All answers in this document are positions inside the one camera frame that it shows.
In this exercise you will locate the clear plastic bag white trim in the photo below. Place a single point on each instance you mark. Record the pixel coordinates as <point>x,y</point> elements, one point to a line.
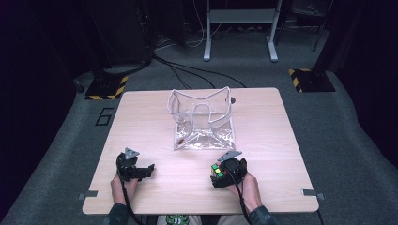
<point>203,137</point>

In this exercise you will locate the multicoloured puzzle cube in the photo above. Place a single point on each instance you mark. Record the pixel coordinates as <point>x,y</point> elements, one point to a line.
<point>218,171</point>

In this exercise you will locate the black yellow striped base plate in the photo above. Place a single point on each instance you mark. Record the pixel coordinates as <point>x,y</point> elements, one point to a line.
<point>104,89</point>
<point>313,82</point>

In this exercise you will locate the person's right hand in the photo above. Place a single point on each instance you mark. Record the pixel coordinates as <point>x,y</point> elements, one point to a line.
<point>250,193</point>

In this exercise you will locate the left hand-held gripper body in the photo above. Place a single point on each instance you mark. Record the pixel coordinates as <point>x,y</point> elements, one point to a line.
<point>126,168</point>

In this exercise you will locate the white metal table frame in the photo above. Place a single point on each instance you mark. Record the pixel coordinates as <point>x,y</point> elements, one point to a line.
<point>241,15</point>

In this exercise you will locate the green patterned cloth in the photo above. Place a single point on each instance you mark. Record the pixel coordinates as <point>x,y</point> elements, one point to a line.
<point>177,220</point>

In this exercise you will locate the person's left hand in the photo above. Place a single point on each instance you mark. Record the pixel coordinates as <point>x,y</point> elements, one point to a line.
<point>120,190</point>

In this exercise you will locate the black stand pole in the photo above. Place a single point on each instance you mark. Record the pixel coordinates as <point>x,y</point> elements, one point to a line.
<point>328,37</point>

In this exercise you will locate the grey table bracket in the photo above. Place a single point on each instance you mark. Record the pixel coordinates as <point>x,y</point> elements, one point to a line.
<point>313,193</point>
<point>88,195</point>

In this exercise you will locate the black equipment rack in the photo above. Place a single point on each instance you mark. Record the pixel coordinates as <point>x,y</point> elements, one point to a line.
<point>122,31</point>

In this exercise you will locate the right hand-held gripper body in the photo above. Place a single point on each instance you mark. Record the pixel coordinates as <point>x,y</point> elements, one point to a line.
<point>234,170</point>

